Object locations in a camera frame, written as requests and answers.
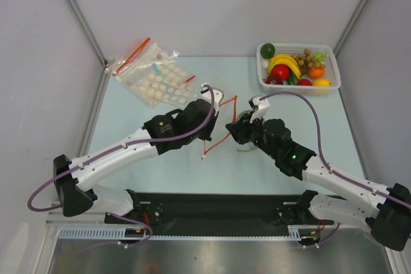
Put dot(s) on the yellow lemon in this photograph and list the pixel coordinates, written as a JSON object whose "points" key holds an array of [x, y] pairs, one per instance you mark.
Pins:
{"points": [[321, 82]]}

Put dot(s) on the dark red apple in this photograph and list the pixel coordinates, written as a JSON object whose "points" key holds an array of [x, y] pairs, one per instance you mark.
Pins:
{"points": [[273, 80]]}

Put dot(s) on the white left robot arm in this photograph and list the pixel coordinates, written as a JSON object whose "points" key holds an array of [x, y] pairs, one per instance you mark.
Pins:
{"points": [[79, 188]]}

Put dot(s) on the orange tangerine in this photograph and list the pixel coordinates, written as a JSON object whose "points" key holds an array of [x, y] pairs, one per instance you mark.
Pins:
{"points": [[315, 72]]}

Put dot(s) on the small red tomato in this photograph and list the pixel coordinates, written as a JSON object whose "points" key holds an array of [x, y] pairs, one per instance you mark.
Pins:
{"points": [[304, 82]]}

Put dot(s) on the white plastic fruit basket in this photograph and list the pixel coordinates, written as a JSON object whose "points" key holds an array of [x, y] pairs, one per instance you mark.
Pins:
{"points": [[331, 70]]}

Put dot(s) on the clear bag with red zipper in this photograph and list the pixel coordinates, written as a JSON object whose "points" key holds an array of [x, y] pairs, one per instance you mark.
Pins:
{"points": [[131, 52]]}

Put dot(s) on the green leafy vegetable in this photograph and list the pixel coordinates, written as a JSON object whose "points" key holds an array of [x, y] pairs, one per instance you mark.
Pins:
{"points": [[320, 57]]}

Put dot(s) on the clear zip bag red zipper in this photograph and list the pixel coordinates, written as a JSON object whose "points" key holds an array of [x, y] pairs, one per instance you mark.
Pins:
{"points": [[227, 114]]}

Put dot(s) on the green netted melon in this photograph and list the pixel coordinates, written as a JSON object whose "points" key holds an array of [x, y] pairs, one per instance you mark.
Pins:
{"points": [[243, 119]]}

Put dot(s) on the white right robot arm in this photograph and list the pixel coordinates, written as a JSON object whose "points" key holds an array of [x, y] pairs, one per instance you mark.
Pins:
{"points": [[382, 211]]}

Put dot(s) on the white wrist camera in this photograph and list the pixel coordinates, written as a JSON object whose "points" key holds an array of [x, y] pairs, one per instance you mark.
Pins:
{"points": [[259, 106], [213, 96]]}

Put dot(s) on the yellow banana bunch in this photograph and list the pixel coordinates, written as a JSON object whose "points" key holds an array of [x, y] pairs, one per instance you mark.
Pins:
{"points": [[287, 60]]}

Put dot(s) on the bright red apple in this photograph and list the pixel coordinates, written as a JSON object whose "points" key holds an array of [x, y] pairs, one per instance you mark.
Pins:
{"points": [[281, 70]]}

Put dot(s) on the white slotted cable duct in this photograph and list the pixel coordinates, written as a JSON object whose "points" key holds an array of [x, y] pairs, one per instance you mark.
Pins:
{"points": [[130, 234]]}

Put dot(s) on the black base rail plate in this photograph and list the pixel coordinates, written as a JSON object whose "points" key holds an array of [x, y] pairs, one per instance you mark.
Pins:
{"points": [[207, 211]]}

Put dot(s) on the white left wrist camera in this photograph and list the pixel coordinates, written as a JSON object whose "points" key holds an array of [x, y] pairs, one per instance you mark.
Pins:
{"points": [[213, 96]]}

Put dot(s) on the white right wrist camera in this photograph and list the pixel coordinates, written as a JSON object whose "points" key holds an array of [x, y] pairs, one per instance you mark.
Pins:
{"points": [[259, 106]]}

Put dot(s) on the green cucumber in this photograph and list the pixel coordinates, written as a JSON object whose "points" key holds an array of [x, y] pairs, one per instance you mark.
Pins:
{"points": [[290, 79]]}

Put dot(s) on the green lime ball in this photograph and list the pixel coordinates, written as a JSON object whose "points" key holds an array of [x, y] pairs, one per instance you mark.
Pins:
{"points": [[267, 51]]}

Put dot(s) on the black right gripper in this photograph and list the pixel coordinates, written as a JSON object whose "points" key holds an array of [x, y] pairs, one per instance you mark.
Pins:
{"points": [[239, 131]]}

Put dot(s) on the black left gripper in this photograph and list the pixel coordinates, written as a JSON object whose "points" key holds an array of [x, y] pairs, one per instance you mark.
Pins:
{"points": [[206, 135]]}

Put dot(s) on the polka dot zip bags pile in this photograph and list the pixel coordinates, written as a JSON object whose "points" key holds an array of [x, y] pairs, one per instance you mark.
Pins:
{"points": [[156, 77]]}

